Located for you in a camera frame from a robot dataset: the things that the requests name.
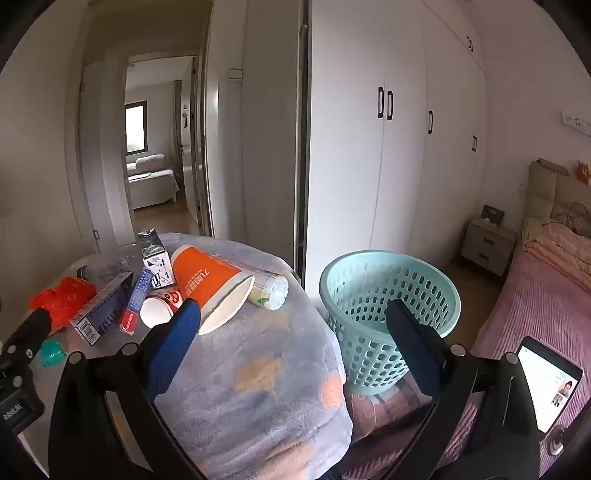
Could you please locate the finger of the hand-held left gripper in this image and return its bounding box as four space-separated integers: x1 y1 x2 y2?
2 308 52 365

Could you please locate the small red white paper cup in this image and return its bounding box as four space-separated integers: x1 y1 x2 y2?
140 286 185 329

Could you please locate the wall sticker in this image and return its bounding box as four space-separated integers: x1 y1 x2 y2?
561 110 591 131

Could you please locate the folded pink quilt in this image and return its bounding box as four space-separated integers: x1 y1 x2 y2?
522 219 591 296

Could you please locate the dark cable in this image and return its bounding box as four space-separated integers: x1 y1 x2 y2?
545 203 591 232

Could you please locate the white bed in far room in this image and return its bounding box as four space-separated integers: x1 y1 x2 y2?
127 154 180 210

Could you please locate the silver white carton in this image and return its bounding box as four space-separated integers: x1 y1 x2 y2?
137 228 176 289

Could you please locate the large orange paper cup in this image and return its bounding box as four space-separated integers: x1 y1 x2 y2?
171 244 256 335

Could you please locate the beige padded headboard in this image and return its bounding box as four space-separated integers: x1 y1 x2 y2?
526 159 591 227

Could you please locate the dark framed window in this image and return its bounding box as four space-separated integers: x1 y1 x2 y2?
124 102 147 154

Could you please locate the white wardrobe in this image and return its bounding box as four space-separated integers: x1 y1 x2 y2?
208 0 490 289

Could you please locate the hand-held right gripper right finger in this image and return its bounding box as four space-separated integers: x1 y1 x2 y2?
369 299 541 480

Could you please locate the long blue cardboard box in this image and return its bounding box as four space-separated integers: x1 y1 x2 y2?
70 272 134 344

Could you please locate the small blue red box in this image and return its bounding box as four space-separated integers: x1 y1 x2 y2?
119 268 154 334

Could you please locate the red plastic bag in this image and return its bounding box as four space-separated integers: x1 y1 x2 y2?
28 277 97 330

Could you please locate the small teal plastic object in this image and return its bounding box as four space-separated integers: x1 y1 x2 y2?
39 338 69 368

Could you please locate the smartphone with lit screen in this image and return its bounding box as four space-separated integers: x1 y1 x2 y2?
515 337 583 435

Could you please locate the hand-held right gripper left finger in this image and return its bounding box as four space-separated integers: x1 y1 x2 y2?
48 299 218 480

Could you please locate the bed with pink cover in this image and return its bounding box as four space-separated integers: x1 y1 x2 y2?
342 217 591 480

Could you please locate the teal plastic basket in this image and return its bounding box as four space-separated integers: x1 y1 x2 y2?
320 250 461 397

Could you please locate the white room door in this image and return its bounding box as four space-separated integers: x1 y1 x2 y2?
65 46 136 252

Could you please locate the beige nightstand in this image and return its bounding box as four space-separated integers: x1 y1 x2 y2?
462 218 518 278

